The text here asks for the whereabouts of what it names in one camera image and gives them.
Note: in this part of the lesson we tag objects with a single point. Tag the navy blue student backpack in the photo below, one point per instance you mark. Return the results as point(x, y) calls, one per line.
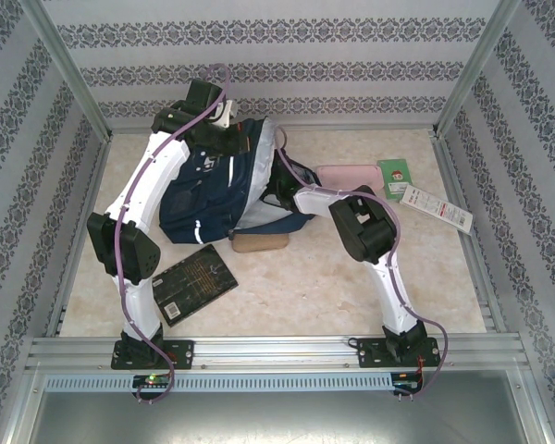
point(213, 199)

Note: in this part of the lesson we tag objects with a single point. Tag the pink pencil case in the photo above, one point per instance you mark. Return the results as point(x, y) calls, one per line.
point(349, 176)

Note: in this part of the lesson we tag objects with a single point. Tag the green card booklet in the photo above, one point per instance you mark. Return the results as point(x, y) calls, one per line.
point(394, 178)

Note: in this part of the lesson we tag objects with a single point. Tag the black book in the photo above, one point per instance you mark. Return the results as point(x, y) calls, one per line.
point(194, 287)

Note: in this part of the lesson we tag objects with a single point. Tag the white packaged stationery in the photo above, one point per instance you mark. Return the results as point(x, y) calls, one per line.
point(437, 208)

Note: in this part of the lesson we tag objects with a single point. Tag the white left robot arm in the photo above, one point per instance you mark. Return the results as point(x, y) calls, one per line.
point(152, 185)

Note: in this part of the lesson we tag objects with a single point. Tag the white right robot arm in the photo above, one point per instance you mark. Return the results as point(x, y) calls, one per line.
point(390, 287)

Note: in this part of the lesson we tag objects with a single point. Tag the tan fabric pouch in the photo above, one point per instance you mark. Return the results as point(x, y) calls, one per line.
point(261, 241)

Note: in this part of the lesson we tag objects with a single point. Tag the right controller circuit board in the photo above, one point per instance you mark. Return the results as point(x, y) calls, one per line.
point(407, 379)

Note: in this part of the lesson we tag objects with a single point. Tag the controller circuit board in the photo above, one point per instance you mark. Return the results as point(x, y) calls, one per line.
point(407, 379)
point(151, 380)

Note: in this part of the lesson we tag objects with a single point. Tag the left controller circuit board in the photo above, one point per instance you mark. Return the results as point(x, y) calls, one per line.
point(151, 380)

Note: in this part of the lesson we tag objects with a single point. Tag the grey metal front panel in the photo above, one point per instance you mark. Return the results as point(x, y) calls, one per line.
point(277, 421)

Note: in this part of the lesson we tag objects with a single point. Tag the aluminium left side rail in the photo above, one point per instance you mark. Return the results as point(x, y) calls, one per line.
point(97, 176)

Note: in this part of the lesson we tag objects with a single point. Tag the aluminium left rear frame post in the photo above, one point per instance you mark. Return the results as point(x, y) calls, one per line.
point(68, 69)

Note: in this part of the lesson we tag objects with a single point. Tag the aluminium frame post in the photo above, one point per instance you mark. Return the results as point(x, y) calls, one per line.
point(68, 69)
point(477, 69)

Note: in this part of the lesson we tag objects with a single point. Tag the aluminium mounting rail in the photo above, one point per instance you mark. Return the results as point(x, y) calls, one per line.
point(268, 351)

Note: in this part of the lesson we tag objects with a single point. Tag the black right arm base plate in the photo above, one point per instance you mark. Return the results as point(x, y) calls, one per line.
point(370, 351)

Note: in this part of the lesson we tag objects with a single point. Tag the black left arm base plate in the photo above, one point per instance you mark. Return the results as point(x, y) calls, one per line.
point(182, 351)

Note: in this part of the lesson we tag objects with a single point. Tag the aluminium right side rail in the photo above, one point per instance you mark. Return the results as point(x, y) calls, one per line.
point(480, 277)

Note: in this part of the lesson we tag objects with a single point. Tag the aluminium right rear frame post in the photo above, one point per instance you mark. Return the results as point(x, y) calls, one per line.
point(477, 69)

